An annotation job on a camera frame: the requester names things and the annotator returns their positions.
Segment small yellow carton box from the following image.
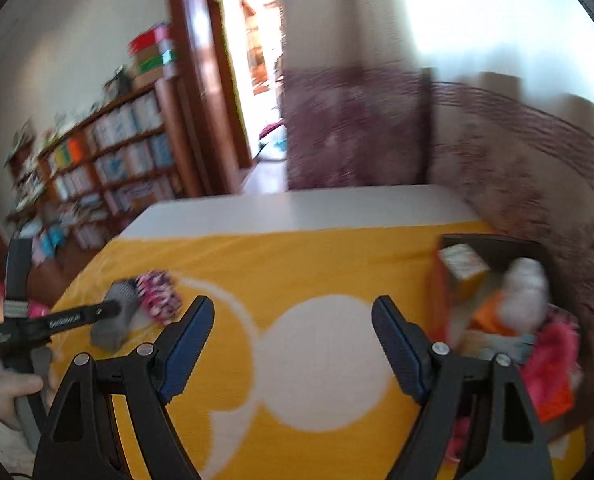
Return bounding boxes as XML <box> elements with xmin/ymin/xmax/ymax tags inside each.
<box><xmin>439</xmin><ymin>244</ymin><xmax>490</xmax><ymax>302</ymax></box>

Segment grey sock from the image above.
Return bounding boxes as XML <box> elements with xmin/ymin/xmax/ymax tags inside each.
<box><xmin>90</xmin><ymin>278</ymin><xmax>140</xmax><ymax>353</ymax></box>

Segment red cardboard storage box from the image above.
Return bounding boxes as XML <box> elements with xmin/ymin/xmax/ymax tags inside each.
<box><xmin>429</xmin><ymin>233</ymin><xmax>594</xmax><ymax>441</ymax></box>

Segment pink foam roller knot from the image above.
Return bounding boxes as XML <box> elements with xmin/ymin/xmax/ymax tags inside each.
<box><xmin>520</xmin><ymin>322</ymin><xmax>579</xmax><ymax>424</ymax></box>

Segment wooden door frame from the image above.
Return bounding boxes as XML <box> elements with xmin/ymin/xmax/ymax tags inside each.
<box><xmin>169</xmin><ymin>0</ymin><xmax>254</xmax><ymax>195</ymax></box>

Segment pink black patterned sock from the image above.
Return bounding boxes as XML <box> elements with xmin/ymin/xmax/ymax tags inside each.
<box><xmin>136</xmin><ymin>270</ymin><xmax>182</xmax><ymax>325</ymax></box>

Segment purple patterned curtain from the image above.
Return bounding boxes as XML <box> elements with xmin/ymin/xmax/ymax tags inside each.
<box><xmin>276</xmin><ymin>0</ymin><xmax>594</xmax><ymax>411</ymax></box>

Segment white fluffy ball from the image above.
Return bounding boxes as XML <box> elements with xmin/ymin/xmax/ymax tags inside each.
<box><xmin>498</xmin><ymin>258</ymin><xmax>550</xmax><ymax>335</ymax></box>

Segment wooden bookshelf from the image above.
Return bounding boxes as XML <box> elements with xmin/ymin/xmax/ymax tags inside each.
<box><xmin>4</xmin><ymin>78</ymin><xmax>201</xmax><ymax>264</ymax></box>

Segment left hand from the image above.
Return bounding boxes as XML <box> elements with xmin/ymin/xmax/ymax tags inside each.
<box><xmin>0</xmin><ymin>365</ymin><xmax>58</xmax><ymax>431</ymax></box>

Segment stacked coloured boxes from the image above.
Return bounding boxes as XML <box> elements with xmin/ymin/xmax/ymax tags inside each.
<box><xmin>127</xmin><ymin>23</ymin><xmax>178</xmax><ymax>88</ymax></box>

